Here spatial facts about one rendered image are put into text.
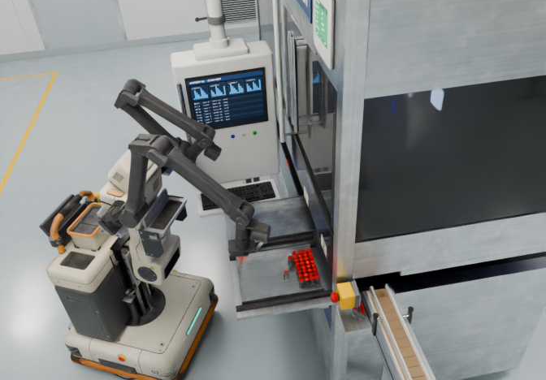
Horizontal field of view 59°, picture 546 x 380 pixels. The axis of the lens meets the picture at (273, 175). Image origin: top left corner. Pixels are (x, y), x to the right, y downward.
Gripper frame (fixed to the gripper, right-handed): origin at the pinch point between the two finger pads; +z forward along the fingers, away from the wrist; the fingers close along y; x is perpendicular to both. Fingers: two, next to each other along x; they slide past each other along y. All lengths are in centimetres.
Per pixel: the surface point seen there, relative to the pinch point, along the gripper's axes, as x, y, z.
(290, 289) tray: -0.6, 22.0, 16.8
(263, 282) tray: 5.3, 11.6, 18.4
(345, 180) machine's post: -13, 30, -48
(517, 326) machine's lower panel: -12, 133, 40
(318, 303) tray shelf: -9.8, 31.5, 15.6
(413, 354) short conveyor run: -42, 57, 7
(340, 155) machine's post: -13, 27, -58
